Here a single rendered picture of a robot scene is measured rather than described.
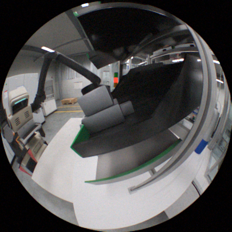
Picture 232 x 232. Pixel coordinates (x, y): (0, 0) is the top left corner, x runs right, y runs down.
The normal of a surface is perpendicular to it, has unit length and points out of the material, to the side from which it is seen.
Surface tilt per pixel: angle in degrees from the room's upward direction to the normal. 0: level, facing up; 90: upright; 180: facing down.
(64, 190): 0
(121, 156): 45
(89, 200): 0
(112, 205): 0
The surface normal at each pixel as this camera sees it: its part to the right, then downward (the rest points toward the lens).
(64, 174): 0.04, -0.91
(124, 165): -0.68, -0.65
